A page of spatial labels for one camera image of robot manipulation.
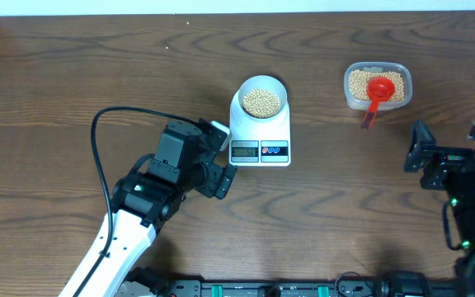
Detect red plastic measuring scoop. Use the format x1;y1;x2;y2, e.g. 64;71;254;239
361;77;396;130

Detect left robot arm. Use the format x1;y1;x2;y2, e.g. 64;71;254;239
60;154;186;296

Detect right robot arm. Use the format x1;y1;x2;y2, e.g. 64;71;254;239
375;120;475;297

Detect white digital kitchen scale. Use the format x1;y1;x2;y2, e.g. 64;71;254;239
228;92;292;167

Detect soybeans in bowl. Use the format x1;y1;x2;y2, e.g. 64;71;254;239
242;88;281;119

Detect light blue bowl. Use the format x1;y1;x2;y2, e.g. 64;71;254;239
237;75;289;120

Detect soybeans in container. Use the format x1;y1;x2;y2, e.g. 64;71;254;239
348;69;406;101

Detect clear plastic container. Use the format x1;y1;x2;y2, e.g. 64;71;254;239
344;62;413;111

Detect left black cable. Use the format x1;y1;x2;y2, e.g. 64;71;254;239
70;106;201;297

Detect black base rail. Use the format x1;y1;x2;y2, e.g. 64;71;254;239
125;279;461;297

